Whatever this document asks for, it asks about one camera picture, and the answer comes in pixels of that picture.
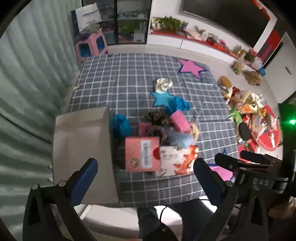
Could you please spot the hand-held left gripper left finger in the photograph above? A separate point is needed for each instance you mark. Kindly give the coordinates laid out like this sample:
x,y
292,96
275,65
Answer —
x,y
85,178

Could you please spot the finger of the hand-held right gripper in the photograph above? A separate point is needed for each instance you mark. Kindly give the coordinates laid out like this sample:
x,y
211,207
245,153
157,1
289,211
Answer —
x,y
227,162
256,157

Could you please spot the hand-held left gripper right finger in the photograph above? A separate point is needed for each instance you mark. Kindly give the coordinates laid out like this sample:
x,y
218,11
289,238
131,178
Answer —
x,y
208,183

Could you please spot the grey cardboard box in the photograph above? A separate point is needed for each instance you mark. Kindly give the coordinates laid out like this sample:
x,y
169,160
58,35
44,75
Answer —
x,y
81,148

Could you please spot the light blue feather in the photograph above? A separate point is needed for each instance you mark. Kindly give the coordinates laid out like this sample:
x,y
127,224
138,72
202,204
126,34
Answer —
x,y
181,140

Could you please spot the pink carton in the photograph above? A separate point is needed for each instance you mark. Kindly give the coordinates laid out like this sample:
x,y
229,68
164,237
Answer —
x,y
141,154

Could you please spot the purple scrunchie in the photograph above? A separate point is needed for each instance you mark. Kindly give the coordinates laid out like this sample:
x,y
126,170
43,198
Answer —
x,y
159,135

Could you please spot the person's right hand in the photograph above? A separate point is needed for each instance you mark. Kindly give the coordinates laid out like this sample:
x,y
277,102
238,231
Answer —
x,y
282,209

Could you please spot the red round mat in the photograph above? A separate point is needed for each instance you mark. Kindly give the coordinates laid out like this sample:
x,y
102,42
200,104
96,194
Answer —
x,y
268,141

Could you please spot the black round pan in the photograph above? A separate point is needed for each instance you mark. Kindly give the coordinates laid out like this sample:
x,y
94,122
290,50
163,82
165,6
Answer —
x,y
244,132

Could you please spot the white fox print carton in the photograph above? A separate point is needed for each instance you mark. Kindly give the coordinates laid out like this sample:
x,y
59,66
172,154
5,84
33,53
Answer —
x,y
178,162

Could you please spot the person's leg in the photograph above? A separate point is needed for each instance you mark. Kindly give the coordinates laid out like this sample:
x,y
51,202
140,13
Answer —
x,y
185,220

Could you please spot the small brown cardboard box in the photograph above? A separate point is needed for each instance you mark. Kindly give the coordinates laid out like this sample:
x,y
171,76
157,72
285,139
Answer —
x,y
253,78

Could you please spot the yellow round woven lid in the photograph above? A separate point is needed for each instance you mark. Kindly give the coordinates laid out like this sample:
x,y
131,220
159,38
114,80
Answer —
x,y
226,81

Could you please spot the grey checked blanket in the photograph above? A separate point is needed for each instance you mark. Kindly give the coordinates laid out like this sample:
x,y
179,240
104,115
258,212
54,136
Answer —
x,y
129,83

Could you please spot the low white cabinet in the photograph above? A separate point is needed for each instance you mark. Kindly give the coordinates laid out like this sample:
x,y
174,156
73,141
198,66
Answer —
x,y
189,42

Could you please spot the pink plastic stool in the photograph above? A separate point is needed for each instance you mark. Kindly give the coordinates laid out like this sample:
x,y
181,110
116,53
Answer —
x,y
91,45

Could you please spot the black television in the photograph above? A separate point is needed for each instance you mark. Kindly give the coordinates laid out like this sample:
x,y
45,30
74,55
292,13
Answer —
x,y
226,16

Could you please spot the green plants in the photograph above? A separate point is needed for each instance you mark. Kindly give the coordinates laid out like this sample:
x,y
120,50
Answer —
x,y
167,24

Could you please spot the white paper bag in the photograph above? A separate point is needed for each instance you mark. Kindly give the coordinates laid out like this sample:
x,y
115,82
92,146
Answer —
x,y
86,17

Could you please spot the glass door cabinet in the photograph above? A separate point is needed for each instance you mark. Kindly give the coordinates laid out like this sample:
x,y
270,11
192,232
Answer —
x,y
129,20

